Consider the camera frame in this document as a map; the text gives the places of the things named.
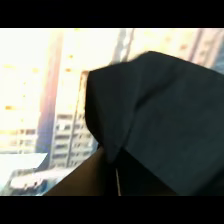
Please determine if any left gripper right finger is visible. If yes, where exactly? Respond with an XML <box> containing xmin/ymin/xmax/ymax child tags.
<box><xmin>119</xmin><ymin>149</ymin><xmax>178</xmax><ymax>197</ymax></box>

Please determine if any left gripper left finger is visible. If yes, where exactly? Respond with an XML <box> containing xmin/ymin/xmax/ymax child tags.
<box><xmin>44</xmin><ymin>146</ymin><xmax>120</xmax><ymax>197</ymax></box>

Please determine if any black garment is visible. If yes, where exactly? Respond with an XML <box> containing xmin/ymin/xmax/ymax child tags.
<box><xmin>84</xmin><ymin>50</ymin><xmax>224</xmax><ymax>197</ymax></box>

